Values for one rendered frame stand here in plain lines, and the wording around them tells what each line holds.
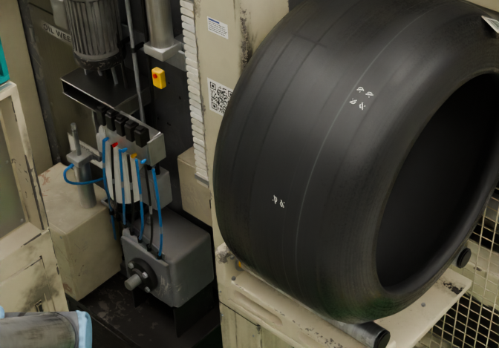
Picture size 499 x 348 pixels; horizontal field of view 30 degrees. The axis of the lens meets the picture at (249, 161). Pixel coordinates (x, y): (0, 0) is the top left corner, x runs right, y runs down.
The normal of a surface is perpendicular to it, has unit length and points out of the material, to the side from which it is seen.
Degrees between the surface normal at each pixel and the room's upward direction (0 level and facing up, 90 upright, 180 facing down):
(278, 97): 45
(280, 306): 0
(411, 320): 0
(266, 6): 90
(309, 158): 56
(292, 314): 0
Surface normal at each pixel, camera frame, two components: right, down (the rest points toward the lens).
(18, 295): 0.74, 0.40
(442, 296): -0.04, -0.78
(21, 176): -0.67, 0.48
